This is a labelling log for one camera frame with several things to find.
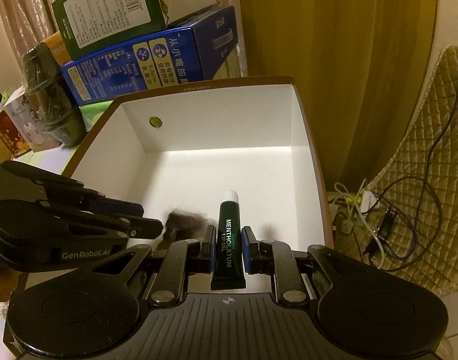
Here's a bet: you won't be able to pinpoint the quilted chair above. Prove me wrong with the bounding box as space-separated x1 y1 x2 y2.
368 46 458 296

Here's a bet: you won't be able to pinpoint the blue milk carton box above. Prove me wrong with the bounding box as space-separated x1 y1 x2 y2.
61 6 238 106

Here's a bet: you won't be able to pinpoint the brown hair scrunchie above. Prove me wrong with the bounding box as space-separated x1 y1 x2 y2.
156 209 209 250

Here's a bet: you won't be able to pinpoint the black power cable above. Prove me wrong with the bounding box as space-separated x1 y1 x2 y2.
363 10 458 273

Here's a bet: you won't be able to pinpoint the brown white storage box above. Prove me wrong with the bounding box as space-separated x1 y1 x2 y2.
63 76 333 250

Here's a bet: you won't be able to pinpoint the operator hand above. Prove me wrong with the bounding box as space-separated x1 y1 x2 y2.
0 268 21 302

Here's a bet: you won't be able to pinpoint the light green tissue box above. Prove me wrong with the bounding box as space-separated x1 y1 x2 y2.
79 100 112 132

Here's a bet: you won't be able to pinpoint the white appliance box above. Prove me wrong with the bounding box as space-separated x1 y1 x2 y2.
3 86 61 152

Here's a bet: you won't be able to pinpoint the green top box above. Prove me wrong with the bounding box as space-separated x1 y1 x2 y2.
51 0 219 61

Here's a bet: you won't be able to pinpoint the green lip gel tube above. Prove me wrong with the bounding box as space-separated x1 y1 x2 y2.
211 190 246 291

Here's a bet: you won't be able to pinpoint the dark stacked pots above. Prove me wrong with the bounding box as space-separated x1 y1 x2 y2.
21 42 86 147

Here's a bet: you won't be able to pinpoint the red gift box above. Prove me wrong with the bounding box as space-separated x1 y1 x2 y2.
0 111 30 163

